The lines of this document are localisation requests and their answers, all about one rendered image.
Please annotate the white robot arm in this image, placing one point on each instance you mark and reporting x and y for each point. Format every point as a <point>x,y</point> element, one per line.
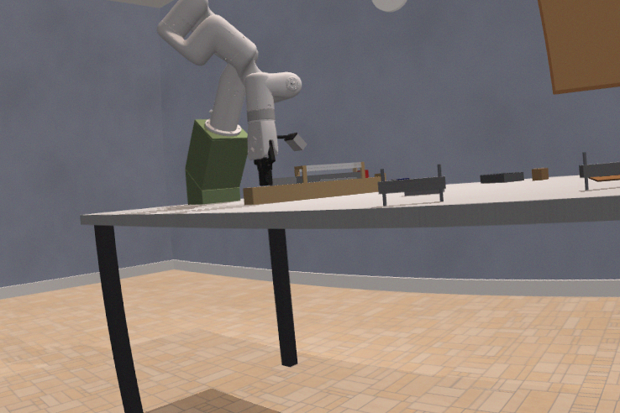
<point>212,34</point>

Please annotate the small brown block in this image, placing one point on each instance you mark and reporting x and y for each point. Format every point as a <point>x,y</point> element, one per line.
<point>540,174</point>

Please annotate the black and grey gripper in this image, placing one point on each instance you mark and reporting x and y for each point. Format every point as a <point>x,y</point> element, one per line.
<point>261,142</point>

